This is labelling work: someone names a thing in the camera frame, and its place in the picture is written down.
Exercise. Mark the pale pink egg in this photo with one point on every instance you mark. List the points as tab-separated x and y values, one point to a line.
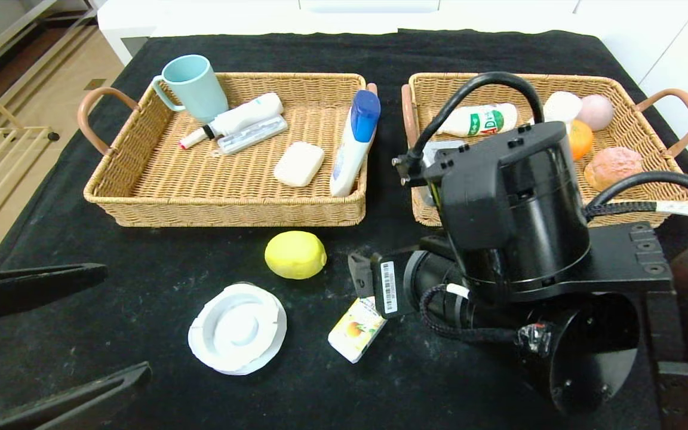
598	111

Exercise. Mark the orange fruit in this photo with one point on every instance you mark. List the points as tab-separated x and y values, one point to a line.
581	140

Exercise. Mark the light blue mug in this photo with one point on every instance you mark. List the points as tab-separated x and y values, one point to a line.
196	88

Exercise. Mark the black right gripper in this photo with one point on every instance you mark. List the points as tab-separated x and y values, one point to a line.
388	286

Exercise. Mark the white tube red tip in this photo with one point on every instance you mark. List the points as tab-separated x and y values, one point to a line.
241	115

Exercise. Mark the white bottle blue cap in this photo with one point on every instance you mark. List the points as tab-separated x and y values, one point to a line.
353	155

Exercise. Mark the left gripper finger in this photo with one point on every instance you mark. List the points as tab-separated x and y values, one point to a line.
93	397
33	289

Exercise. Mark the black tablecloth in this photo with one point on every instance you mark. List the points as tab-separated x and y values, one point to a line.
260	400

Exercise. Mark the brown bread bun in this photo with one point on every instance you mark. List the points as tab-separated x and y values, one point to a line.
614	169

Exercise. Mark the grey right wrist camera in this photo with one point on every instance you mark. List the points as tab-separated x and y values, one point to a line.
448	149

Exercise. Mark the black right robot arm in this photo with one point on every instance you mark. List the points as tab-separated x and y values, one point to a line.
517	209

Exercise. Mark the white table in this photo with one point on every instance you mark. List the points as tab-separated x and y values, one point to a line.
114	24

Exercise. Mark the large white milk bottle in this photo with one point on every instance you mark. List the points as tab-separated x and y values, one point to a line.
562	107

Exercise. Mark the white soap bar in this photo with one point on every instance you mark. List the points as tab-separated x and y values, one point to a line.
299	164

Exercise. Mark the yellow lemon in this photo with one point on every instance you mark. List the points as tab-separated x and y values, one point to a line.
295	255

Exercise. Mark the small white green-label bottle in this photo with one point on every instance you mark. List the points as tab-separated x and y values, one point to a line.
487	121

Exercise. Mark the small yellow juice carton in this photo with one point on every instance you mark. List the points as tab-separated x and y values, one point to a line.
356	331

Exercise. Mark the clear plastic toothbrush case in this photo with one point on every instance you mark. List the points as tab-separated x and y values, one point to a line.
256	135

